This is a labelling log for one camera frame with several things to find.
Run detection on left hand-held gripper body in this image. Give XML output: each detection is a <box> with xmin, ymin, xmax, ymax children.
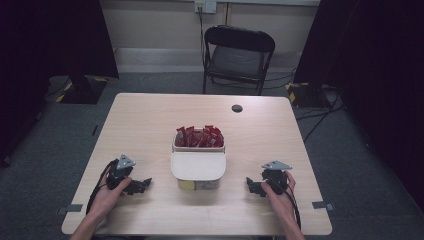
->
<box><xmin>105</xmin><ymin>153</ymin><xmax>137</xmax><ymax>191</ymax></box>

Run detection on black floor cables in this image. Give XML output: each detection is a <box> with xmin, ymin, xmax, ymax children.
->
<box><xmin>294</xmin><ymin>89</ymin><xmax>348</xmax><ymax>144</ymax></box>

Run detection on grey tape strip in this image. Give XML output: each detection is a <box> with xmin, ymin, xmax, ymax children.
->
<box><xmin>311</xmin><ymin>200</ymin><xmax>336</xmax><ymax>212</ymax></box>
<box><xmin>56</xmin><ymin>203</ymin><xmax>84</xmax><ymax>216</ymax></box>

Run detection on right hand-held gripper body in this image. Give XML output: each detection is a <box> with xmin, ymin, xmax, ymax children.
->
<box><xmin>260</xmin><ymin>160</ymin><xmax>294</xmax><ymax>196</ymax></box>

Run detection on white container lid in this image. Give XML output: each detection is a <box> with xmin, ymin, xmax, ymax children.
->
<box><xmin>170</xmin><ymin>151</ymin><xmax>227</xmax><ymax>182</ymax></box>

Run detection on white plastic container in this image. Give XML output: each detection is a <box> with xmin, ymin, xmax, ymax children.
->
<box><xmin>170</xmin><ymin>128</ymin><xmax>227</xmax><ymax>191</ymax></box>

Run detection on person's right hand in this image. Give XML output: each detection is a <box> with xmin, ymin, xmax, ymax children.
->
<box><xmin>260</xmin><ymin>170</ymin><xmax>298</xmax><ymax>222</ymax></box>

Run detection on person's left hand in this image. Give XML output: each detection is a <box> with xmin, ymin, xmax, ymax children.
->
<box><xmin>87</xmin><ymin>171</ymin><xmax>133</xmax><ymax>222</ymax></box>

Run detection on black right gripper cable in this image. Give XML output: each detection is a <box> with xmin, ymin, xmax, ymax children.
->
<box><xmin>282</xmin><ymin>181</ymin><xmax>303</xmax><ymax>231</ymax></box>

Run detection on black wall cable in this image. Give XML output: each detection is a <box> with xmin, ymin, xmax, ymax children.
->
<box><xmin>198</xmin><ymin>5</ymin><xmax>208</xmax><ymax>69</ymax></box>

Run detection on white wall socket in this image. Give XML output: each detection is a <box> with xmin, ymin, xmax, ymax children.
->
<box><xmin>194</xmin><ymin>0</ymin><xmax>218</xmax><ymax>15</ymax></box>

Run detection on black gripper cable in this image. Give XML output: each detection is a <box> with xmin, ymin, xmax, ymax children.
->
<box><xmin>282</xmin><ymin>181</ymin><xmax>303</xmax><ymax>231</ymax></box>
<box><xmin>85</xmin><ymin>159</ymin><xmax>120</xmax><ymax>216</ymax></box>

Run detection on black stand base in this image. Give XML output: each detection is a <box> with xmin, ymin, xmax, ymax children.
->
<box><xmin>285</xmin><ymin>81</ymin><xmax>332</xmax><ymax>109</ymax></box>
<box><xmin>59</xmin><ymin>75</ymin><xmax>109</xmax><ymax>105</ymax></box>

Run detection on black folding chair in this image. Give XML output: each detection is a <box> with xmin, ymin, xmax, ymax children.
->
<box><xmin>202</xmin><ymin>24</ymin><xmax>277</xmax><ymax>97</ymax></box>

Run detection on dark curtain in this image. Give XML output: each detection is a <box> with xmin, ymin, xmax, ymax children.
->
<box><xmin>0</xmin><ymin>0</ymin><xmax>120</xmax><ymax>168</ymax></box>
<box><xmin>292</xmin><ymin>0</ymin><xmax>424</xmax><ymax>211</ymax></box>

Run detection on bunch of red packets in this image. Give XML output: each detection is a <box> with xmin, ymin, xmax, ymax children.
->
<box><xmin>175</xmin><ymin>124</ymin><xmax>225</xmax><ymax>149</ymax></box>

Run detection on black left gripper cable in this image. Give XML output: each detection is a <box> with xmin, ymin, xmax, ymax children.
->
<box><xmin>85</xmin><ymin>159</ymin><xmax>120</xmax><ymax>216</ymax></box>

